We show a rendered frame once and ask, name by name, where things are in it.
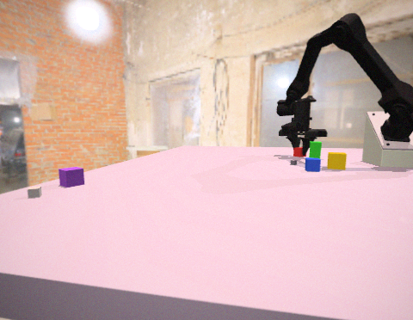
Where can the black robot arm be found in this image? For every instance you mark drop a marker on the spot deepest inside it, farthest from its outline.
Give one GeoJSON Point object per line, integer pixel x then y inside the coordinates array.
{"type": "Point", "coordinates": [349, 34]}

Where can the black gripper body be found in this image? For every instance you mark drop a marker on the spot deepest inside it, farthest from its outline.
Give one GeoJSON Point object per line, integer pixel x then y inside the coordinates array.
{"type": "Point", "coordinates": [308, 132]}

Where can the red block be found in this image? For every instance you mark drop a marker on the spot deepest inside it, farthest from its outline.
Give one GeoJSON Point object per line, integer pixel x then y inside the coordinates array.
{"type": "Point", "coordinates": [297, 152]}

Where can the yellow block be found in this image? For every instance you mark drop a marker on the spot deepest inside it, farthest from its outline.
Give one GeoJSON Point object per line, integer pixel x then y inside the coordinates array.
{"type": "Point", "coordinates": [336, 160]}

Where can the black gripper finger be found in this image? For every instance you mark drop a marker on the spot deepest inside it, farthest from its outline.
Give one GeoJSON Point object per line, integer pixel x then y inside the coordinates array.
{"type": "Point", "coordinates": [295, 141]}
{"type": "Point", "coordinates": [306, 144]}

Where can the blue cube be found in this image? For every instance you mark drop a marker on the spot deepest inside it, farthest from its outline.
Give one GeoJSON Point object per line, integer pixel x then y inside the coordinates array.
{"type": "Point", "coordinates": [312, 164]}

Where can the green block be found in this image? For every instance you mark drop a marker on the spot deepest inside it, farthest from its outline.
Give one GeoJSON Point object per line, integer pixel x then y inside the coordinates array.
{"type": "Point", "coordinates": [315, 155]}
{"type": "Point", "coordinates": [316, 147]}

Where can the purple block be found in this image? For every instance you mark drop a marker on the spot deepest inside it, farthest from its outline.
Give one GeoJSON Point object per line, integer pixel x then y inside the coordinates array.
{"type": "Point", "coordinates": [71, 177]}

